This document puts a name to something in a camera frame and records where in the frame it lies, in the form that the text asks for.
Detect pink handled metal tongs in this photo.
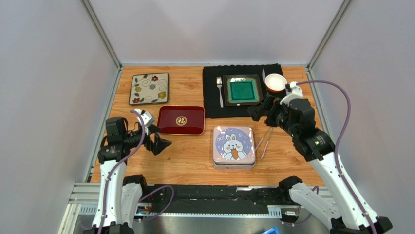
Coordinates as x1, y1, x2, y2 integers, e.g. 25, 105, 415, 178
254, 126, 274, 160

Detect red lacquer tray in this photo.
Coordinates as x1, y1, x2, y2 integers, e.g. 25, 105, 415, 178
157, 106, 205, 135

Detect silver tin lid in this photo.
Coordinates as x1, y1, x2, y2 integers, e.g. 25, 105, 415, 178
212, 126, 256, 164

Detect pink metal tin box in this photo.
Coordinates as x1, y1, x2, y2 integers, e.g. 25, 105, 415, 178
213, 162, 256, 171

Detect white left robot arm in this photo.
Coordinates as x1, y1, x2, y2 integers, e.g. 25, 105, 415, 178
83, 112, 171, 234

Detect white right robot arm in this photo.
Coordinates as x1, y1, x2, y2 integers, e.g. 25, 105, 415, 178
247, 95, 393, 234

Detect white orange bowl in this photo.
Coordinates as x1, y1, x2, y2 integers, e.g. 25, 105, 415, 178
264, 73, 287, 93

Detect green square plate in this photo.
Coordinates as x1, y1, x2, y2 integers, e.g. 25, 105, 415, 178
222, 74, 263, 106

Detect silver knife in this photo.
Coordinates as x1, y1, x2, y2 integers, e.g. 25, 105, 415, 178
262, 68, 269, 96

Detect floral square plate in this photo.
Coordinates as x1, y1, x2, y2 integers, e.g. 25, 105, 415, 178
129, 73, 169, 106

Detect silver fork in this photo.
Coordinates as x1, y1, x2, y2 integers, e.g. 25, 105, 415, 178
216, 76, 224, 108

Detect blue plastic object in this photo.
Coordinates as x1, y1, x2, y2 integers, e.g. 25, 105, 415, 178
261, 226, 280, 234

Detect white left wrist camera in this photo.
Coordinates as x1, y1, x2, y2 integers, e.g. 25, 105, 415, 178
134, 109, 155, 132

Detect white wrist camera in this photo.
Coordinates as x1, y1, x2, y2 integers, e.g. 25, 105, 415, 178
280, 81, 303, 106
134, 109, 155, 132

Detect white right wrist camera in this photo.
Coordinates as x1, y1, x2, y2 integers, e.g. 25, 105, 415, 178
280, 81, 303, 106

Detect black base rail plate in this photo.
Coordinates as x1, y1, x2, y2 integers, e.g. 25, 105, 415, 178
137, 184, 299, 215

